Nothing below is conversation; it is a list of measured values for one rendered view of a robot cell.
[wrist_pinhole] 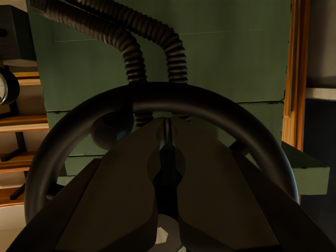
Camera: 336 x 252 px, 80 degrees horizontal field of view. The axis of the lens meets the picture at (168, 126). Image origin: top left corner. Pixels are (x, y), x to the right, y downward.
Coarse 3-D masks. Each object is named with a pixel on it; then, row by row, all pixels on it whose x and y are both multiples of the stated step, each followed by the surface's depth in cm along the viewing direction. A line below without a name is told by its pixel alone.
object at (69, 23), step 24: (48, 0) 24; (72, 0) 24; (96, 0) 23; (72, 24) 24; (96, 24) 23; (120, 24) 24; (144, 24) 22; (120, 48) 23; (168, 48) 22; (144, 72) 24; (168, 72) 24; (144, 120) 25
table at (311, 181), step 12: (288, 144) 52; (288, 156) 44; (300, 156) 44; (300, 168) 39; (312, 168) 39; (324, 168) 39; (60, 180) 41; (300, 180) 39; (312, 180) 39; (324, 180) 39; (300, 192) 40; (312, 192) 40; (324, 192) 40
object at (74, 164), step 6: (72, 156) 40; (78, 156) 39; (84, 156) 39; (90, 156) 39; (96, 156) 39; (246, 156) 38; (66, 162) 40; (72, 162) 40; (78, 162) 40; (84, 162) 40; (252, 162) 39; (66, 168) 40; (72, 168) 40; (78, 168) 40; (66, 174) 40; (72, 174) 40
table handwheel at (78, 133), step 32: (96, 96) 18; (128, 96) 18; (160, 96) 18; (192, 96) 18; (64, 128) 19; (224, 128) 19; (256, 128) 18; (32, 160) 20; (64, 160) 21; (160, 160) 33; (256, 160) 20; (32, 192) 20; (160, 192) 21; (288, 192) 19; (160, 224) 19
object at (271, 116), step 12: (252, 108) 36; (264, 108) 36; (276, 108) 36; (48, 120) 38; (192, 120) 37; (204, 120) 37; (264, 120) 37; (276, 120) 37; (168, 132) 38; (216, 132) 38; (276, 132) 37; (84, 144) 39; (168, 144) 38; (228, 144) 38
